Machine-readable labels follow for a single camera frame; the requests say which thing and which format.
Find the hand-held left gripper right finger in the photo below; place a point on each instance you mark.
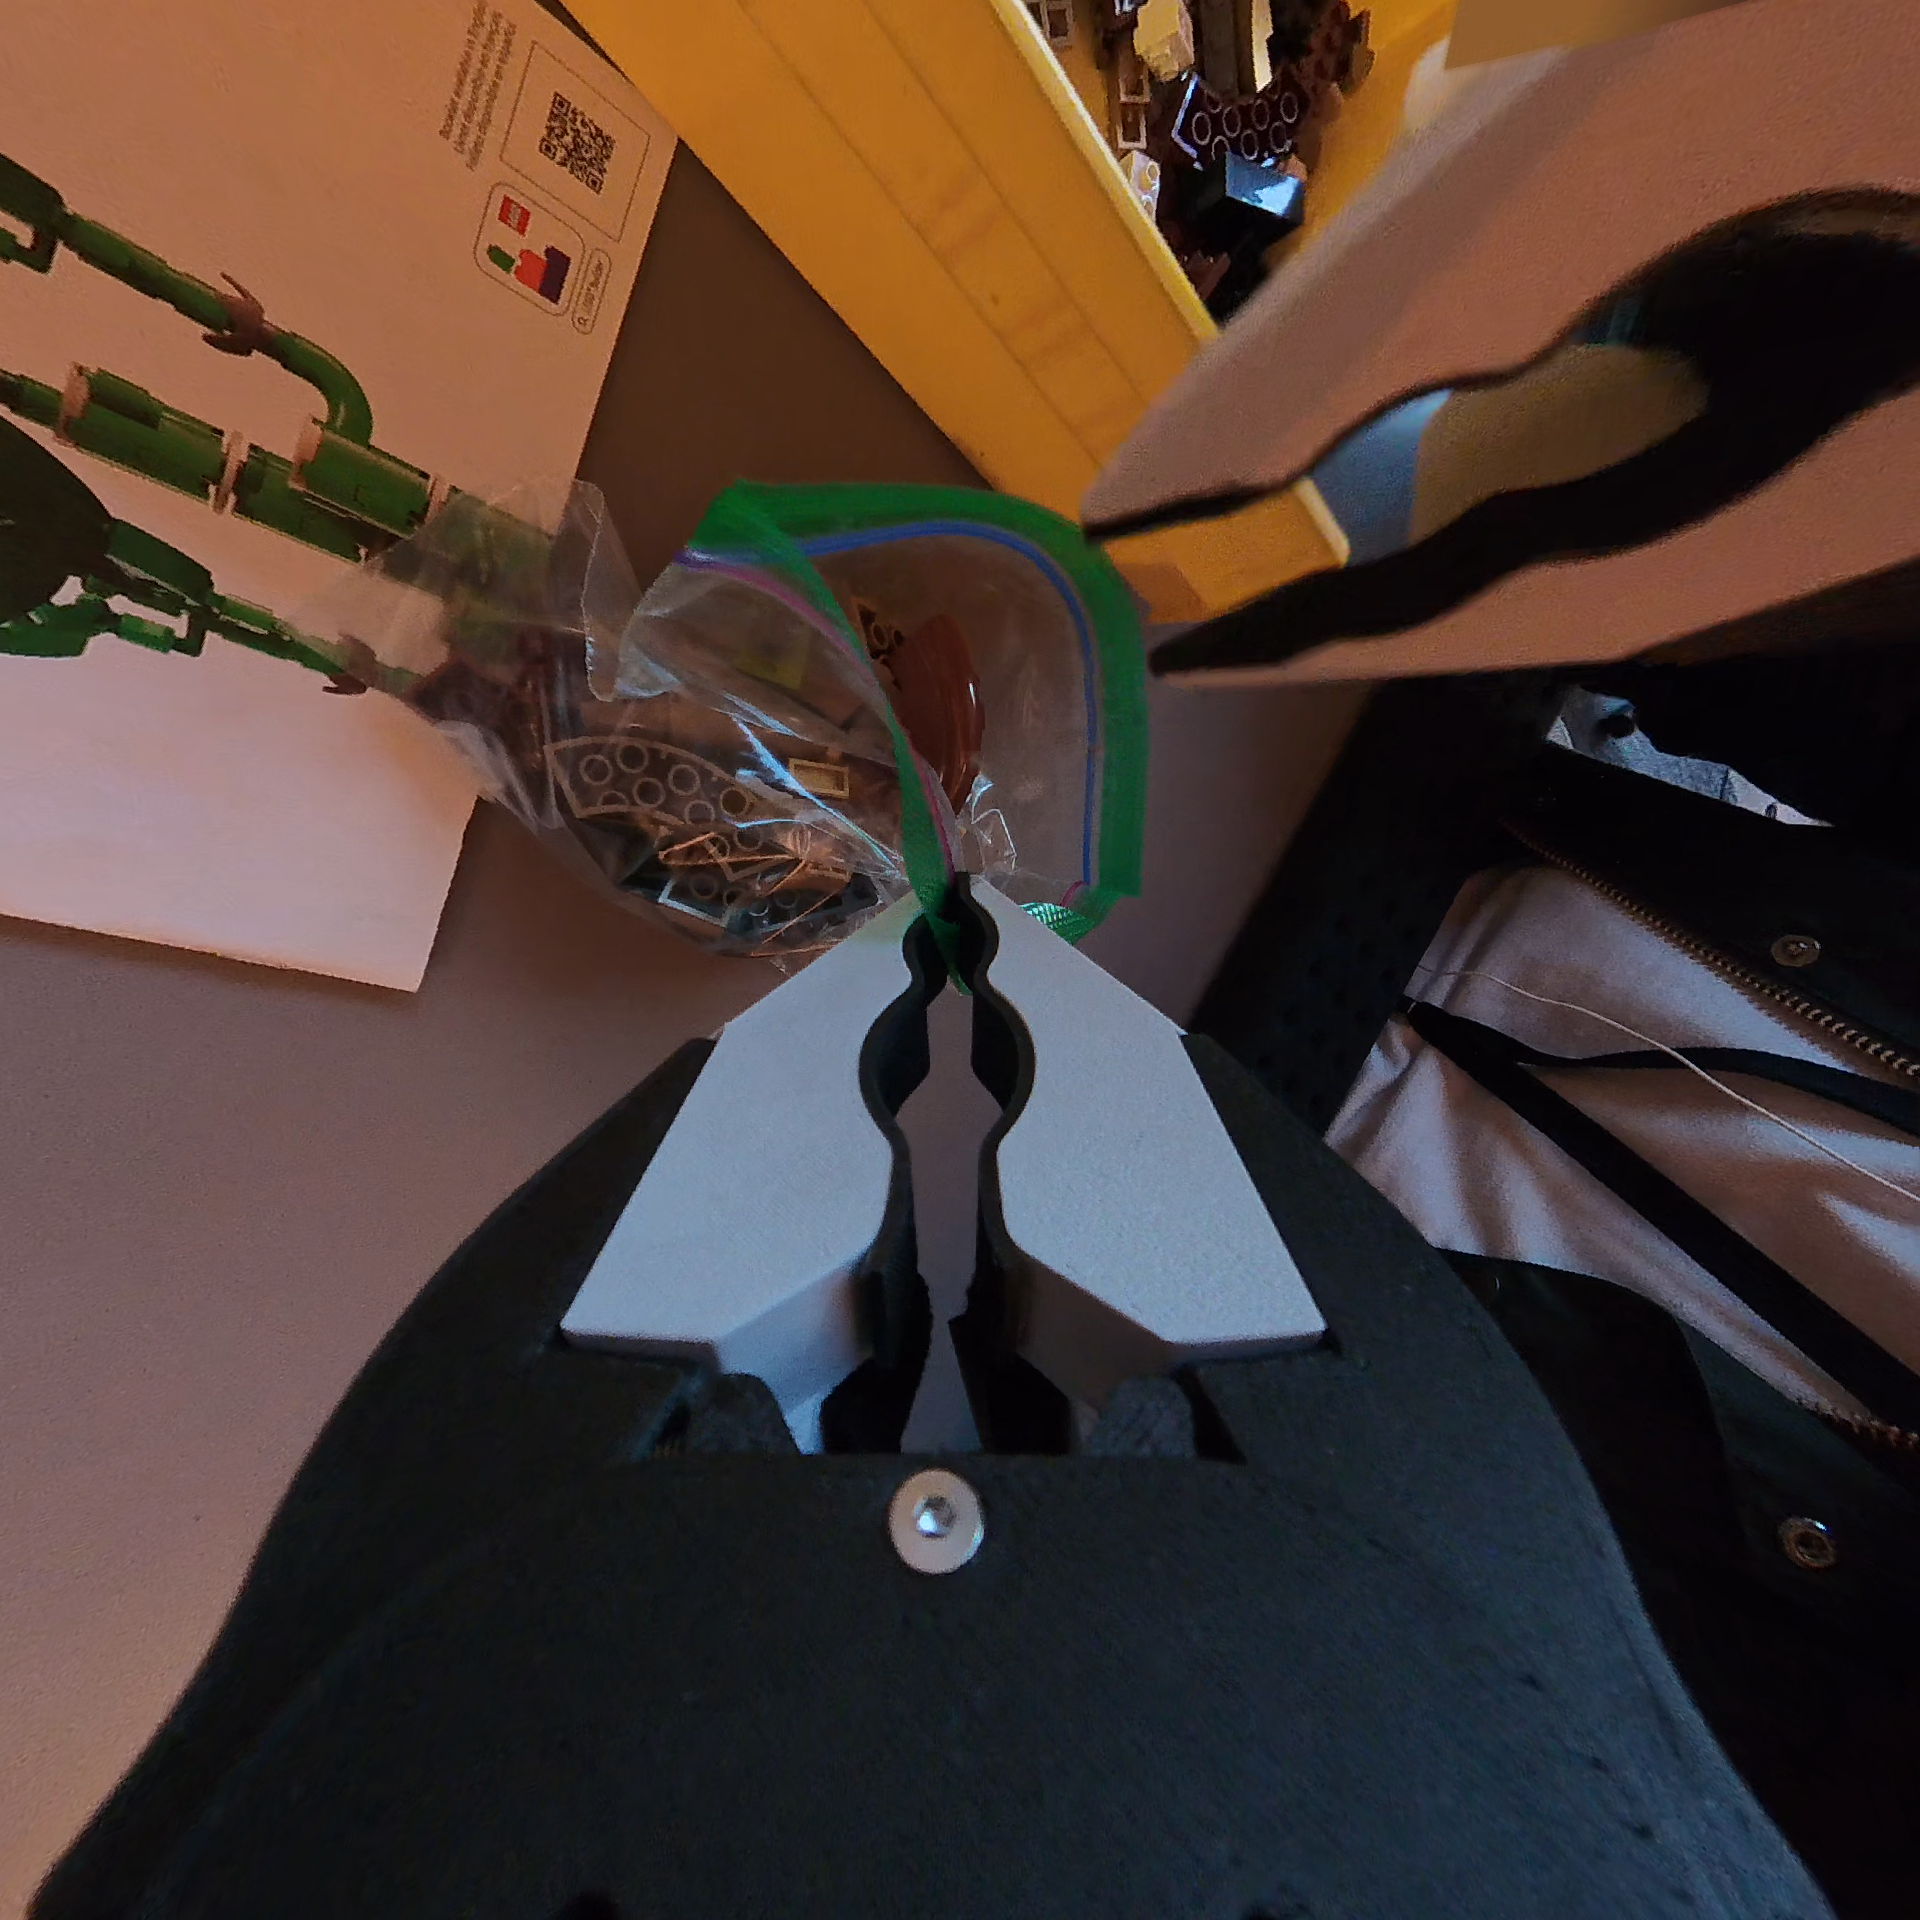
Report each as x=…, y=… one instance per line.
x=1155, y=1202

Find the black perforated chair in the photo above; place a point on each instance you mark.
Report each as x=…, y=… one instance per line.
x=1350, y=931

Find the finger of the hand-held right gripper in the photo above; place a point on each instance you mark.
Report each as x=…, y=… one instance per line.
x=1470, y=254
x=1725, y=586

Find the grey desk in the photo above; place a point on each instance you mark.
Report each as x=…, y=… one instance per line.
x=226, y=1277

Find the yellow plastic storage bin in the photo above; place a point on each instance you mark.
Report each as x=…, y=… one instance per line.
x=931, y=196

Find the small cluster of toy bricks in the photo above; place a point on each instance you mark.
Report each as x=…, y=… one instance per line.
x=706, y=827

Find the dark green jacket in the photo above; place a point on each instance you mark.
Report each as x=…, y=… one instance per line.
x=1682, y=811

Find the plant building instruction booklet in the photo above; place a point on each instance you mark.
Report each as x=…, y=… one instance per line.
x=226, y=780

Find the pile of toy building bricks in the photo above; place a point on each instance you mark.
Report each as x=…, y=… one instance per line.
x=1230, y=166

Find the clear zip bag green seal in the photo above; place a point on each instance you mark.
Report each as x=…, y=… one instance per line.
x=722, y=705

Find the white shirt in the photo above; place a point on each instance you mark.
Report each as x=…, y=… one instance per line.
x=1501, y=1155

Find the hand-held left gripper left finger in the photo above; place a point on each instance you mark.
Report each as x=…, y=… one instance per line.
x=750, y=1202

